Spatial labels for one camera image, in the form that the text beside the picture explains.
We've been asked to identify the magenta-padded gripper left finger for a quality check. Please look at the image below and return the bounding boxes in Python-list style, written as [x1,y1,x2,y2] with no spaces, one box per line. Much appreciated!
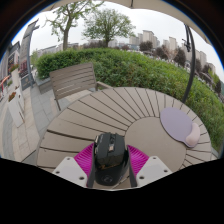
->
[52,142,97,189]

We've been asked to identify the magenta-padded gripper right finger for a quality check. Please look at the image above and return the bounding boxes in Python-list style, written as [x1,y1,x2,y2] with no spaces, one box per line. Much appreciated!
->
[127,144,174,188]

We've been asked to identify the black computer mouse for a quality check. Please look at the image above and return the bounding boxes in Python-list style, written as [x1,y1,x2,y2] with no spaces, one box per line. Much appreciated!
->
[92,132,131,187]

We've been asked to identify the lilac mouse pad with wrist rest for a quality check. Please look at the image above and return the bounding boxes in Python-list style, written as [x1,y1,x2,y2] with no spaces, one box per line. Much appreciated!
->
[159,106,202,149]

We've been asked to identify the white planter box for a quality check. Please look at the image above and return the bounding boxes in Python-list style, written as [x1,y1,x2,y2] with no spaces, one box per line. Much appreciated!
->
[7,87,27,128]

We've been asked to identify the grey slatted outdoor chair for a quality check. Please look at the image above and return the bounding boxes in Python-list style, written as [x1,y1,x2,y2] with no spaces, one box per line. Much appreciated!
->
[49,61,113,112]

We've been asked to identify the green hedge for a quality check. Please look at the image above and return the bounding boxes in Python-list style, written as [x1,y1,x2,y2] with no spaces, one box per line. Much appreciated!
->
[35,48,224,152]

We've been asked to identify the dark curved parasol pole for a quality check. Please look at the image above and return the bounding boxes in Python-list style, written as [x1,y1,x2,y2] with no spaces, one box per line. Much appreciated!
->
[181,23,197,105]

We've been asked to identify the distant apartment buildings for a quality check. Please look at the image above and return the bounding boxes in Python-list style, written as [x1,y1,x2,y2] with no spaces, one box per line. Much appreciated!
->
[128,29,216,73]

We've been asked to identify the tall grey sign pillar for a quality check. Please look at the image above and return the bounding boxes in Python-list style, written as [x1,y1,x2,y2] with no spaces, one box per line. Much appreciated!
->
[17,19,41,91]

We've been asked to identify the bare-trunked leaning tree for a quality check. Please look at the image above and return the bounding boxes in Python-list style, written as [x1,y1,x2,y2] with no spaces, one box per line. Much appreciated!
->
[44,0,105,51]

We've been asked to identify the round leafy tree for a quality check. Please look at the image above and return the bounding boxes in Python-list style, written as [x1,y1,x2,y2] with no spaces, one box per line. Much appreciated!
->
[82,8,136,48]

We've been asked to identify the beige parasol canopy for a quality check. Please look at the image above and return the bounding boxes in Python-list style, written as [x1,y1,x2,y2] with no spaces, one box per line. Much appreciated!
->
[41,0,213,46]

